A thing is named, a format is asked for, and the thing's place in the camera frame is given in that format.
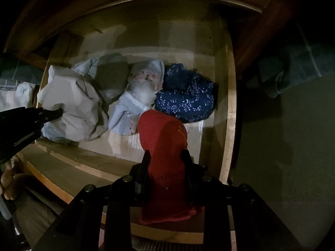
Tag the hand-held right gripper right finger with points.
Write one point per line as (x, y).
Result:
(189, 170)

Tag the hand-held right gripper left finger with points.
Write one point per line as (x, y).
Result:
(142, 172)

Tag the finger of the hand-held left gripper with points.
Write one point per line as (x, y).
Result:
(51, 114)

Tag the white underwear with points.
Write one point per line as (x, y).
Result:
(70, 102)

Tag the red underwear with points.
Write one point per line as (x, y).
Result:
(162, 141)

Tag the light blue underwear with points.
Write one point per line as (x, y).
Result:
(83, 68)

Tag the navy floral underwear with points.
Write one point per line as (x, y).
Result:
(183, 96)

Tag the wooden drawer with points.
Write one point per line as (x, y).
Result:
(162, 41)

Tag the pale floral underwear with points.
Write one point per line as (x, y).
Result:
(125, 109)

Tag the person's left hand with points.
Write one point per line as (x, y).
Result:
(5, 181)

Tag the white sheer cloth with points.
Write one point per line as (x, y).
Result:
(15, 96)

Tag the person's right leg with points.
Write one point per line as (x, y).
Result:
(162, 245)

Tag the wooden nightstand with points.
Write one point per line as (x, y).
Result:
(78, 5)

